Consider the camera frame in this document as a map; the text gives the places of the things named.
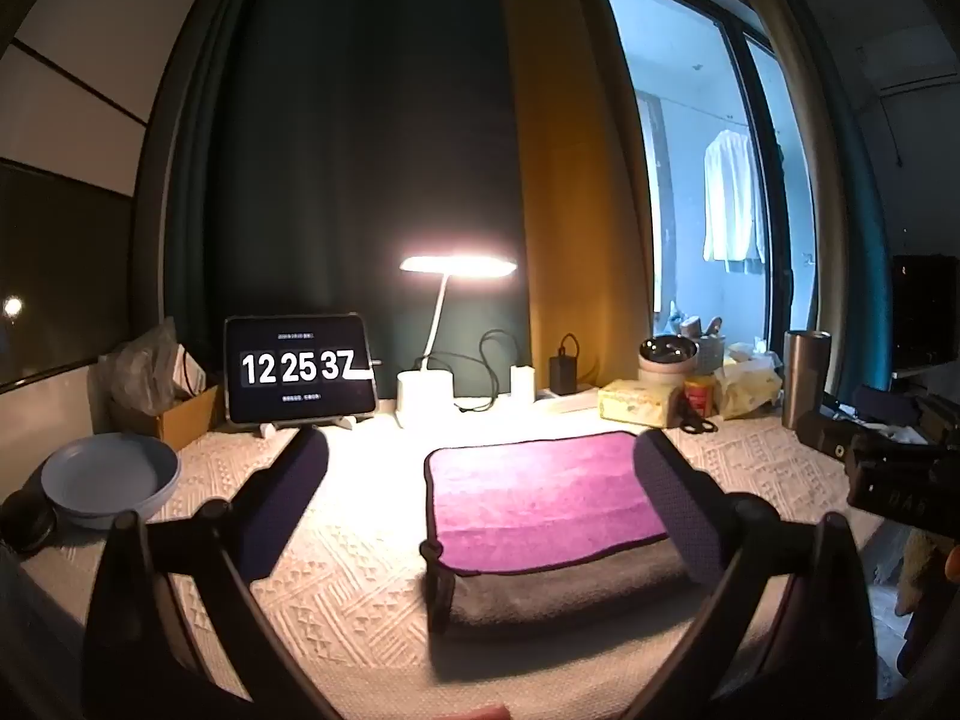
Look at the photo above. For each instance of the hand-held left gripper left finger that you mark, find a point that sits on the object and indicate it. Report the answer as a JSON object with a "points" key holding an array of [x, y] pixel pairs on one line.
{"points": [[283, 499]]}

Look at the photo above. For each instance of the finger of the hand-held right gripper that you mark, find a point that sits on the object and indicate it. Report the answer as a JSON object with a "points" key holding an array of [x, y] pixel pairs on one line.
{"points": [[825, 435], [889, 403]]}

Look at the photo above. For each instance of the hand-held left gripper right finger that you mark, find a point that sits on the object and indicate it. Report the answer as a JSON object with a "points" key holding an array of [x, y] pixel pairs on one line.
{"points": [[675, 502]]}

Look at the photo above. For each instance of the purple towel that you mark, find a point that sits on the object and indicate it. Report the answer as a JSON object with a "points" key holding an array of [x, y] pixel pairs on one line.
{"points": [[540, 495]]}

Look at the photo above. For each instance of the grey towel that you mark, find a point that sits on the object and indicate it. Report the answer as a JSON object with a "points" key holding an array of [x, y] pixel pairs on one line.
{"points": [[562, 592]]}

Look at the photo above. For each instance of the steel tumbler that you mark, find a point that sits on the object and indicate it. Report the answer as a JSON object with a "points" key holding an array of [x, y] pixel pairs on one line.
{"points": [[804, 382]]}

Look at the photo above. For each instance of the white tablet stand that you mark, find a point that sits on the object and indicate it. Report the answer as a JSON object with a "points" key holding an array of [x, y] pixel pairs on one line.
{"points": [[268, 427]]}

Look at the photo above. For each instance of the black scissors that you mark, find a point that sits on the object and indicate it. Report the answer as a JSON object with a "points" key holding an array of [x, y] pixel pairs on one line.
{"points": [[701, 426]]}

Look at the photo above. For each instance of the pale yellow tissue pack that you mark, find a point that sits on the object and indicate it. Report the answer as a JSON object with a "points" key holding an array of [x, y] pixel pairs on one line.
{"points": [[746, 390]]}

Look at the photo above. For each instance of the black appliance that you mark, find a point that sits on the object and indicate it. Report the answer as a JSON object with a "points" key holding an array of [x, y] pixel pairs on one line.
{"points": [[926, 315]]}

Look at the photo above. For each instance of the yellow tissue box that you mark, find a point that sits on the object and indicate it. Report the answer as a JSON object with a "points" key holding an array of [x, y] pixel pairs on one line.
{"points": [[637, 401]]}

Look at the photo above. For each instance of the white patterned tablecloth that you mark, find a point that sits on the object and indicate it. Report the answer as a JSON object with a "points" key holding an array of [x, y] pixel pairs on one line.
{"points": [[360, 577]]}

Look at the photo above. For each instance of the cardboard box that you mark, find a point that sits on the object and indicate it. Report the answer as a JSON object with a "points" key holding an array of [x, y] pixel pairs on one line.
{"points": [[187, 416]]}

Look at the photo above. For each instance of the tablet showing clock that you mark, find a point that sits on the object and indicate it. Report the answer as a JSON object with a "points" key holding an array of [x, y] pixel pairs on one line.
{"points": [[300, 367]]}

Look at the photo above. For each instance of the grey utensil holder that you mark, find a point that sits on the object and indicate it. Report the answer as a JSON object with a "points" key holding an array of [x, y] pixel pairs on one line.
{"points": [[709, 356]]}

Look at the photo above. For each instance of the white power strip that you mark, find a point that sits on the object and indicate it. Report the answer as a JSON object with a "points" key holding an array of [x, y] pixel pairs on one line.
{"points": [[566, 401]]}

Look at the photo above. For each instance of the steel bowl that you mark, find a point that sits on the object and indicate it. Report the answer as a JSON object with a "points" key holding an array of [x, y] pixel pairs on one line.
{"points": [[666, 352]]}

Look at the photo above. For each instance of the white papers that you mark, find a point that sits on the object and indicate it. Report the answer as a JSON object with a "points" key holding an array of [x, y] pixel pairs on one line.
{"points": [[191, 371]]}

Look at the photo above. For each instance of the black power adapter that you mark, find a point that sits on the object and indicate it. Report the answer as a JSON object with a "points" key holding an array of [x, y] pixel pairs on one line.
{"points": [[564, 371]]}

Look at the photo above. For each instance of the white desk lamp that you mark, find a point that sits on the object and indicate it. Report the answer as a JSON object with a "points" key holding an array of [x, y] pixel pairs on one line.
{"points": [[424, 397]]}

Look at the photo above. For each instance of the clear plastic bag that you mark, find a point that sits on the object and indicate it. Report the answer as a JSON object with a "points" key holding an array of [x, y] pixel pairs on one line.
{"points": [[139, 375]]}

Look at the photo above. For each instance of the white charger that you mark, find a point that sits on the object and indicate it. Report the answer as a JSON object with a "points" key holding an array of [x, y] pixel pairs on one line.
{"points": [[523, 382]]}

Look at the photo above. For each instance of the teal curtain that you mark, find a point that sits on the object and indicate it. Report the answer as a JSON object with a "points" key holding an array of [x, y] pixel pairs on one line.
{"points": [[855, 202]]}

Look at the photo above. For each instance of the white hanging shirt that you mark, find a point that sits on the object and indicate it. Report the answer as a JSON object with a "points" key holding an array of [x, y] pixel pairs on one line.
{"points": [[731, 195]]}

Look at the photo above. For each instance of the black round lid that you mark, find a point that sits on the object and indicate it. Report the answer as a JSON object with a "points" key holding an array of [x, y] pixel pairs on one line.
{"points": [[26, 525]]}

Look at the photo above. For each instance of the white air conditioner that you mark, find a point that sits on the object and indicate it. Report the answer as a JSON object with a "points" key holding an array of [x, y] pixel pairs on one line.
{"points": [[915, 60]]}

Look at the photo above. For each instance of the yellow curtain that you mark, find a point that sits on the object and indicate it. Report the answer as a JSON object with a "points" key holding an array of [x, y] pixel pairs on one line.
{"points": [[570, 165]]}

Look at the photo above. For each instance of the dark green curtain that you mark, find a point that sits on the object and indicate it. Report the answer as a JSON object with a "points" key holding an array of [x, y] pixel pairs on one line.
{"points": [[337, 127]]}

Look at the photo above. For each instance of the black window frame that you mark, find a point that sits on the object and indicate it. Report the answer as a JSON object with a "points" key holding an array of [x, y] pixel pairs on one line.
{"points": [[776, 270]]}

